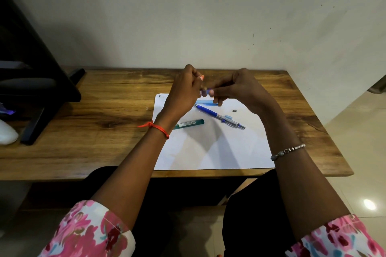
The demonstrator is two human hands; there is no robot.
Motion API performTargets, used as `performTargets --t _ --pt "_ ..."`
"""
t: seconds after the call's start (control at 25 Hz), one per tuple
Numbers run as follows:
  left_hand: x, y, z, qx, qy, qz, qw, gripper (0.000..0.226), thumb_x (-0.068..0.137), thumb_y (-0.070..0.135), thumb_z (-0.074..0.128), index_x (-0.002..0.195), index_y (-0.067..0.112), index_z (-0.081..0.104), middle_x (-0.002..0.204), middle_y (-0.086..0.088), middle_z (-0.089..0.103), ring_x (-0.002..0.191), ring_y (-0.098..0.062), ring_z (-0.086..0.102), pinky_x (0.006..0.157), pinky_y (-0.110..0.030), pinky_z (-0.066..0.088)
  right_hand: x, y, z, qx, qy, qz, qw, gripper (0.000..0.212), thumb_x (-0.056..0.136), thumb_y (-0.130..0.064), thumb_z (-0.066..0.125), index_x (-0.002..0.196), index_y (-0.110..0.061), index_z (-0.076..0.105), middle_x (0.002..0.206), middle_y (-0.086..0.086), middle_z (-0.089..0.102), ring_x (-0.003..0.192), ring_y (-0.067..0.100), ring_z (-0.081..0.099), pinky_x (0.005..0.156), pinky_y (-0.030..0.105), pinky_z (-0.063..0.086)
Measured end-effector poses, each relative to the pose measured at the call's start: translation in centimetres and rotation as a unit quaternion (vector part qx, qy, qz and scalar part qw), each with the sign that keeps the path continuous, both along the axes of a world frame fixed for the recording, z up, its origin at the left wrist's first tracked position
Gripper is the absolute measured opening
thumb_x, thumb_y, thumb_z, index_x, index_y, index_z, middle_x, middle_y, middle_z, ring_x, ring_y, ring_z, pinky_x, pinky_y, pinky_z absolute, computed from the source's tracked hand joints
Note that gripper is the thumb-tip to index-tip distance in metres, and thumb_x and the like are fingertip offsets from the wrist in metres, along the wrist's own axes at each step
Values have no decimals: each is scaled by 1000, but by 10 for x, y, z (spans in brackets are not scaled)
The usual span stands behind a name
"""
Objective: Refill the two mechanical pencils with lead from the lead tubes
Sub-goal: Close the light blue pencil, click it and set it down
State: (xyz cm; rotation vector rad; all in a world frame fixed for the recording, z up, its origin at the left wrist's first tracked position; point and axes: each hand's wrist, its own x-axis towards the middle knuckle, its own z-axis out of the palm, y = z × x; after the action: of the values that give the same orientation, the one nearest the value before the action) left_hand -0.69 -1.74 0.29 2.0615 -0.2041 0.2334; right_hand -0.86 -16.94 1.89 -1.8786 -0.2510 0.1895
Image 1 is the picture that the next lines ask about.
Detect blue mechanical pencil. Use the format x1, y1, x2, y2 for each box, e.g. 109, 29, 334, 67
194, 104, 246, 130

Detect person's left hand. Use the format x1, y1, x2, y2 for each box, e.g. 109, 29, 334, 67
154, 64, 205, 129

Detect orange thread bracelet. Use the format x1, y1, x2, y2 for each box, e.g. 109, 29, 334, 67
138, 121, 170, 140

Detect green pencil lead case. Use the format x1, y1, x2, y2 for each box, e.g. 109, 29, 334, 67
173, 119, 205, 130

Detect pink floral sleeve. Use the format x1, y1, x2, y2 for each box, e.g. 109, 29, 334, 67
285, 214, 386, 257
38, 200, 136, 257

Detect black shelf stand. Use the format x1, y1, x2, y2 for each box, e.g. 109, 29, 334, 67
0, 0, 86, 146

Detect white paper sheet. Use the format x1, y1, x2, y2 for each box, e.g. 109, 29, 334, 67
152, 94, 275, 171

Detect white rounded object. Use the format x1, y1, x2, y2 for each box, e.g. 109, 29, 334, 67
0, 119, 19, 145

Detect pink floral right sleeve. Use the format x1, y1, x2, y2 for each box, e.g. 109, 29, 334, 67
285, 214, 386, 257

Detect grey furniture piece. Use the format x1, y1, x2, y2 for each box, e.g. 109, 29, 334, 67
367, 75, 386, 95

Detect pink floral left sleeve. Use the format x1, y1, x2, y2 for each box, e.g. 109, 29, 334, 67
38, 200, 136, 257

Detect black trousers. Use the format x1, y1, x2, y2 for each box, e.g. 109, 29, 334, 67
81, 166, 297, 257

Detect person's right forearm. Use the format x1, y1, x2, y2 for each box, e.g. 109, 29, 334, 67
256, 102, 352, 241

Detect person's left forearm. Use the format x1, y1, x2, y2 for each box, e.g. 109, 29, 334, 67
90, 115, 179, 231

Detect silver bead bracelet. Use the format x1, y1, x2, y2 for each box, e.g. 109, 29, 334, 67
270, 144, 306, 161

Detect small purple object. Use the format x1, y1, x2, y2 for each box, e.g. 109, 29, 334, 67
0, 103, 16, 117

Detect person's right hand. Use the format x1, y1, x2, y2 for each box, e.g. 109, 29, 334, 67
207, 68, 277, 116

